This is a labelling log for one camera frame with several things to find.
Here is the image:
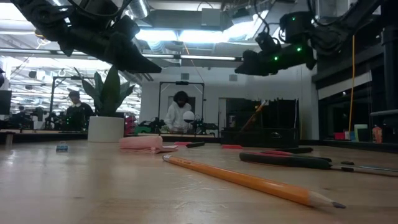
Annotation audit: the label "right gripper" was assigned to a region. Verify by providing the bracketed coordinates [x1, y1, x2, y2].
[234, 41, 318, 77]

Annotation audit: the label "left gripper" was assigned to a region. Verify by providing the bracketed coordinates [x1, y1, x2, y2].
[58, 17, 163, 74]

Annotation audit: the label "red black handled scissors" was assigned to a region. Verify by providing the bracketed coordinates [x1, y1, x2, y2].
[239, 147, 398, 179]

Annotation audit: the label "linear ceiling light bar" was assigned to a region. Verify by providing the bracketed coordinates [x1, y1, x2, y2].
[0, 48, 245, 62]

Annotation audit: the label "person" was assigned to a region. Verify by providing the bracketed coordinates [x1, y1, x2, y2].
[65, 90, 95, 132]
[16, 105, 28, 123]
[164, 90, 195, 134]

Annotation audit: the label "snake plant in white pot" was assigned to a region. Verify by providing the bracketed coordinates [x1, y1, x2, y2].
[73, 65, 136, 143]

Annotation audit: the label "pink sticky note pad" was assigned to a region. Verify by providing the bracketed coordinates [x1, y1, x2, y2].
[119, 136, 179, 155]

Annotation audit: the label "dark background monitor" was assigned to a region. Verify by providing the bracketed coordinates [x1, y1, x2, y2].
[0, 90, 12, 116]

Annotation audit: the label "orange bottle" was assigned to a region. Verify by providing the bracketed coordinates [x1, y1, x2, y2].
[373, 125, 383, 144]

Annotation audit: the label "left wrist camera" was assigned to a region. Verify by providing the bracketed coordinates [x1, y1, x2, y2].
[114, 14, 141, 40]

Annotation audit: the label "black robot station frame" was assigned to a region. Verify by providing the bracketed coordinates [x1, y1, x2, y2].
[157, 81, 205, 136]
[49, 75, 85, 130]

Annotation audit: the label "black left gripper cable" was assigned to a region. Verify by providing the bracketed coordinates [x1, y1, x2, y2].
[66, 0, 134, 19]

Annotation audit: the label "yellow cable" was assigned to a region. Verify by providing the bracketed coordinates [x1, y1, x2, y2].
[348, 34, 356, 132]

